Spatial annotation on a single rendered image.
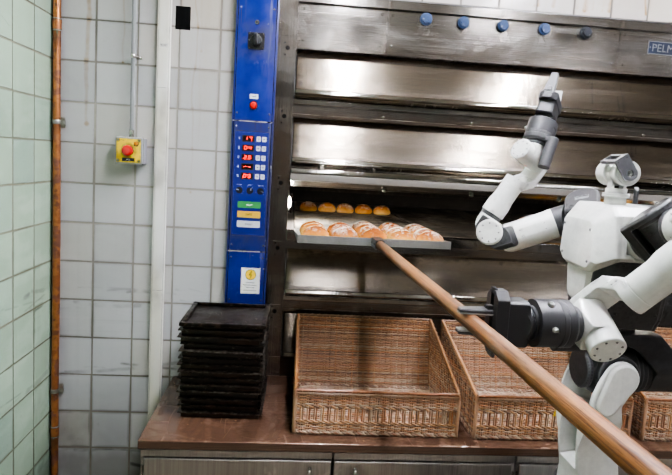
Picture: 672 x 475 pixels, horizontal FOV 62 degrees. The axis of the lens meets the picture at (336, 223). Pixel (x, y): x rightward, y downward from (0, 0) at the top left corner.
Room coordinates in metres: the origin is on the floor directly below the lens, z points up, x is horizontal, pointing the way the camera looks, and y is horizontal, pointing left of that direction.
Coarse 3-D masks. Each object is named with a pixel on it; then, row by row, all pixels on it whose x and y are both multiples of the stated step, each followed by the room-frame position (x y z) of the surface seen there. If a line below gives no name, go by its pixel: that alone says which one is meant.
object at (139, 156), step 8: (120, 144) 2.08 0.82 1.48; (128, 144) 2.09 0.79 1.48; (144, 144) 2.12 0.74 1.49; (120, 152) 2.09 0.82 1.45; (136, 152) 2.09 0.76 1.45; (144, 152) 2.12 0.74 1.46; (120, 160) 2.09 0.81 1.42; (128, 160) 2.09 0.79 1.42; (136, 160) 2.09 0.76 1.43; (144, 160) 2.13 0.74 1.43
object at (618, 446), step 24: (408, 264) 1.45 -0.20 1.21; (432, 288) 1.20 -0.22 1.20; (456, 312) 1.02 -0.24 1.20; (480, 336) 0.90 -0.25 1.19; (504, 360) 0.80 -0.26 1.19; (528, 360) 0.75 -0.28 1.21; (528, 384) 0.73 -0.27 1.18; (552, 384) 0.68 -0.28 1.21; (576, 408) 0.61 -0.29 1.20; (600, 432) 0.56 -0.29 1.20; (624, 456) 0.52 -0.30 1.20; (648, 456) 0.50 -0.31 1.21
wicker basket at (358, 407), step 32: (320, 320) 2.18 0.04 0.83; (352, 320) 2.20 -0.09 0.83; (384, 320) 2.21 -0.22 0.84; (416, 320) 2.22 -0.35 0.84; (320, 352) 2.16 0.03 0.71; (352, 352) 2.16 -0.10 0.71; (384, 352) 2.18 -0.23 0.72; (416, 352) 2.19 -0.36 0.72; (320, 384) 2.12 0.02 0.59; (352, 384) 2.13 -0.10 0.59; (384, 384) 2.14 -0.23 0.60; (416, 384) 2.16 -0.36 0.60; (448, 384) 1.88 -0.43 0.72; (320, 416) 1.73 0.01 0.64; (352, 416) 1.86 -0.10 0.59; (384, 416) 1.75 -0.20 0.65; (416, 416) 1.76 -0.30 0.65; (448, 416) 1.85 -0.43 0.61
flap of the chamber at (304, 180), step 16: (304, 176) 2.07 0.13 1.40; (320, 176) 2.07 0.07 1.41; (336, 176) 2.08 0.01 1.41; (416, 192) 2.27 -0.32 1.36; (432, 192) 2.25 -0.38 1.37; (448, 192) 2.22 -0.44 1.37; (464, 192) 2.19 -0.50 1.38; (480, 192) 2.17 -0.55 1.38; (528, 192) 2.14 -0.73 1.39; (544, 192) 2.14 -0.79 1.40; (560, 192) 2.15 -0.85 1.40
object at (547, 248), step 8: (288, 232) 2.21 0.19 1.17; (288, 240) 2.21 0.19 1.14; (296, 240) 2.21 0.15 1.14; (448, 240) 2.26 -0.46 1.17; (456, 240) 2.27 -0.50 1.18; (464, 240) 2.27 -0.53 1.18; (472, 240) 2.27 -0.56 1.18; (456, 248) 2.27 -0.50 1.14; (464, 248) 2.27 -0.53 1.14; (472, 248) 2.27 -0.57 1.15; (480, 248) 2.28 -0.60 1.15; (488, 248) 2.28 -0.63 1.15; (528, 248) 2.29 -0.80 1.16; (536, 248) 2.29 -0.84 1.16; (544, 248) 2.30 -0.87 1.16; (552, 248) 2.30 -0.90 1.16
